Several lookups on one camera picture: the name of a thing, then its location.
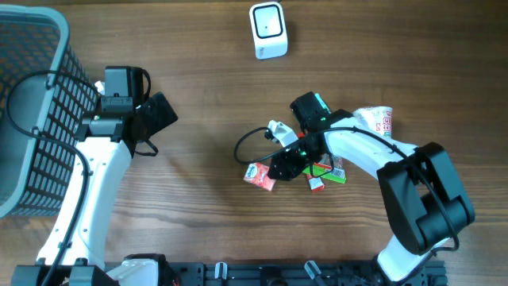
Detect white barcode scanner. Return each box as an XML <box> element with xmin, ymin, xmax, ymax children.
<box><xmin>249</xmin><ymin>2</ymin><xmax>288</xmax><ymax>60</ymax></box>

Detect small red snack packet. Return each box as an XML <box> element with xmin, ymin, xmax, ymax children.
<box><xmin>244</xmin><ymin>163</ymin><xmax>276</xmax><ymax>191</ymax></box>

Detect cup noodles white green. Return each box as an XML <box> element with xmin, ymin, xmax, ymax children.
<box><xmin>353</xmin><ymin>106</ymin><xmax>393</xmax><ymax>137</ymax></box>

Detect left black camera cable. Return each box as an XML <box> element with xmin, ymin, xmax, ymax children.
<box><xmin>4</xmin><ymin>70</ymin><xmax>100</xmax><ymax>286</ymax></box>

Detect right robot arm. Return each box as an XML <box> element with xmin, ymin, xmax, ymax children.
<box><xmin>265</xmin><ymin>110</ymin><xmax>475</xmax><ymax>284</ymax></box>

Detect green gummy candy bag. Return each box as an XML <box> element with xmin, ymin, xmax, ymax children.
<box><xmin>303</xmin><ymin>154</ymin><xmax>346</xmax><ymax>184</ymax></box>

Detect grey plastic mesh basket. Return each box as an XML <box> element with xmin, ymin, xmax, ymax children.
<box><xmin>1</xmin><ymin>5</ymin><xmax>98</xmax><ymax>217</ymax></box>

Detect light teal snack packet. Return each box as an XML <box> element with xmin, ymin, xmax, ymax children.
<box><xmin>314</xmin><ymin>93</ymin><xmax>330</xmax><ymax>114</ymax></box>

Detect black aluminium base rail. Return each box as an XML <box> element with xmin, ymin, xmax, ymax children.
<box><xmin>158</xmin><ymin>260</ymin><xmax>448</xmax><ymax>286</ymax></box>

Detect red stick snack packet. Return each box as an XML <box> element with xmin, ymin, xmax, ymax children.
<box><xmin>306</xmin><ymin>174</ymin><xmax>325</xmax><ymax>193</ymax></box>

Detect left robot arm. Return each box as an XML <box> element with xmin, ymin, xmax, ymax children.
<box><xmin>11</xmin><ymin>92</ymin><xmax>178</xmax><ymax>285</ymax></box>

